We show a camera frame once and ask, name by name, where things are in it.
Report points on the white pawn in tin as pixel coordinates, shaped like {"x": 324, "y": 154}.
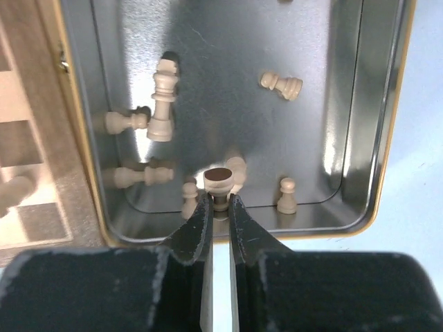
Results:
{"x": 287, "y": 87}

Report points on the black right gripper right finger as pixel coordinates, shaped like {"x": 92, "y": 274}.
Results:
{"x": 247, "y": 239}

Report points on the yellow metal tin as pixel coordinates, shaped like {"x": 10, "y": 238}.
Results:
{"x": 333, "y": 139}

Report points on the wooden folding chess board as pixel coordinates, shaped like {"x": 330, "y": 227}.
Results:
{"x": 37, "y": 136}

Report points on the white king in tin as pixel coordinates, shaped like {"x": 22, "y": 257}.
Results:
{"x": 159, "y": 128}

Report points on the white piece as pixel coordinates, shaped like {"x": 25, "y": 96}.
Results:
{"x": 190, "y": 193}
{"x": 239, "y": 169}
{"x": 14, "y": 192}

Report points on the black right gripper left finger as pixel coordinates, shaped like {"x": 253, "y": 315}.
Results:
{"x": 186, "y": 297}

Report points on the white piece in tin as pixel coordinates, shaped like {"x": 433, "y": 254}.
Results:
{"x": 190, "y": 193}

